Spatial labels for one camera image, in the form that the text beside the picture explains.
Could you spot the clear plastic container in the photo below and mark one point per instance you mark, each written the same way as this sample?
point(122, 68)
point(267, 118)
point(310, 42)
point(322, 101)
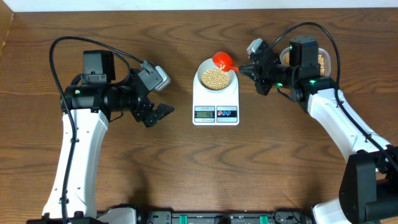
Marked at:
point(325, 55)

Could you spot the white digital kitchen scale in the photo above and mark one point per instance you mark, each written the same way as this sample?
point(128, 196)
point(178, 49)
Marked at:
point(215, 108)

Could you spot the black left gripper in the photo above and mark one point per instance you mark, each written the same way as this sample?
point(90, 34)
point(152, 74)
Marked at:
point(140, 113)

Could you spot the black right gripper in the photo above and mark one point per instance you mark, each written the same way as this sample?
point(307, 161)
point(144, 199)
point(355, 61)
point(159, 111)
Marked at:
point(256, 72)

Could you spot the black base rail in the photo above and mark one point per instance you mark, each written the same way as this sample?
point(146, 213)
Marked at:
point(283, 216)

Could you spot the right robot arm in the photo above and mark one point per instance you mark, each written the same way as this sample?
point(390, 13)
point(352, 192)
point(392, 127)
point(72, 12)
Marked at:
point(368, 190)

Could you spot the pale grey bowl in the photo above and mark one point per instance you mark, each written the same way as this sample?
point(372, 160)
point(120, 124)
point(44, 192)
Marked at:
point(207, 64)

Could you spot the soybeans in container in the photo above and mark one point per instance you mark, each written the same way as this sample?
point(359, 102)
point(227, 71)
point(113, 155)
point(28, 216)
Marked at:
point(321, 61)

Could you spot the brown cardboard box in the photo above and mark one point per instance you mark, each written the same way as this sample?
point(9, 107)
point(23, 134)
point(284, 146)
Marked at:
point(6, 18)

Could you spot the soybeans in bowl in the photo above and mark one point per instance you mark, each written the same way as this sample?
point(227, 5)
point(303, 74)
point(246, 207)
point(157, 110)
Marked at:
point(215, 79)

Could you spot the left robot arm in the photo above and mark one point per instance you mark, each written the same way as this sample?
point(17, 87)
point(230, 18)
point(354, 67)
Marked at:
point(87, 107)

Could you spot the red measuring scoop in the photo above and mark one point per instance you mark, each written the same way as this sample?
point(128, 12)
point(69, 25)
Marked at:
point(222, 57)

